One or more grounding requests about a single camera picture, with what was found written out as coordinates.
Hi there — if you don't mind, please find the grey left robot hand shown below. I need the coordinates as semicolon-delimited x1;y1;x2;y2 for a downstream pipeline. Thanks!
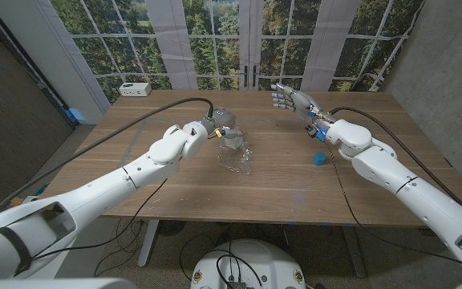
201;106;245;140

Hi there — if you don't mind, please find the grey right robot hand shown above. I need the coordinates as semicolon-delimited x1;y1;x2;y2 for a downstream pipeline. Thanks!
271;83;338;140

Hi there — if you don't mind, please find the small white box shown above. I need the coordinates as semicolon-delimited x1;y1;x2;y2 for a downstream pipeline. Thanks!
223;135;244;151

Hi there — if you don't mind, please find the clear plastic wrap sheet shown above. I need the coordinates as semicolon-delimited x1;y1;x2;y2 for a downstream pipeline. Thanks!
216;134;254;176

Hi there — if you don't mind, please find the printed forest window backdrop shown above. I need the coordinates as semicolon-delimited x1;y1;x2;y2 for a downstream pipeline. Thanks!
48;0;427;106

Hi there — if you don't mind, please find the white power strip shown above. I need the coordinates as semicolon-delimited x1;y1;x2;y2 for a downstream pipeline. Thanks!
119;82;152;98

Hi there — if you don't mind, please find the dark round floor object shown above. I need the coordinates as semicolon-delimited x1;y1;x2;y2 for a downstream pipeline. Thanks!
156;219;187;237

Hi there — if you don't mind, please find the grey table leg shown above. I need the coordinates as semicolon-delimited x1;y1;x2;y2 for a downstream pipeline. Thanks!
137;219;160;268
341;226;367;279

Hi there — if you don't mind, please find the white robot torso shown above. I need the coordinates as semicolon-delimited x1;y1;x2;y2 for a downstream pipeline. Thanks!
190;238;307;289

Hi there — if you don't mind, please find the blue tape piece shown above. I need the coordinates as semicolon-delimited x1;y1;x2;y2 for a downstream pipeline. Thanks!
64;107;87;122

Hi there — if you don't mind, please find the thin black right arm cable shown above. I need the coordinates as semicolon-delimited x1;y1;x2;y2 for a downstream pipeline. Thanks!
322;140;462;276

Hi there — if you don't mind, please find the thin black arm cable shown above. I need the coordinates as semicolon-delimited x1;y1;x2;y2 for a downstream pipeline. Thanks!
30;178;168;263
322;140;462;276

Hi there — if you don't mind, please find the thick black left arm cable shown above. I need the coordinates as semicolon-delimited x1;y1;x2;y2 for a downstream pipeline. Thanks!
0;97;215;220

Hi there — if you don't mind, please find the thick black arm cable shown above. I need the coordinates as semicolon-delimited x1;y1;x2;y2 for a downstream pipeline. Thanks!
0;97;215;220
329;106;462;214

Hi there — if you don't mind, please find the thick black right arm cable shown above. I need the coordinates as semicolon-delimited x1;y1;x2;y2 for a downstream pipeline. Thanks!
329;106;462;214

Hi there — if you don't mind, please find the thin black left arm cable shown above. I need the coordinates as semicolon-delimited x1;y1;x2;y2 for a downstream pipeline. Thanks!
30;178;168;263

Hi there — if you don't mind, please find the black torso cable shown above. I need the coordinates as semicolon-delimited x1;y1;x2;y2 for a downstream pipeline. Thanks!
178;234;265;289

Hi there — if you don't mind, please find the black floor cable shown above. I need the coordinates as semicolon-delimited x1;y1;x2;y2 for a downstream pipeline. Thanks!
93;218;154;278

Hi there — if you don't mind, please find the dark wall rail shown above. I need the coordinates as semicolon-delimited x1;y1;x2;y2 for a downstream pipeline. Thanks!
0;0;78;132

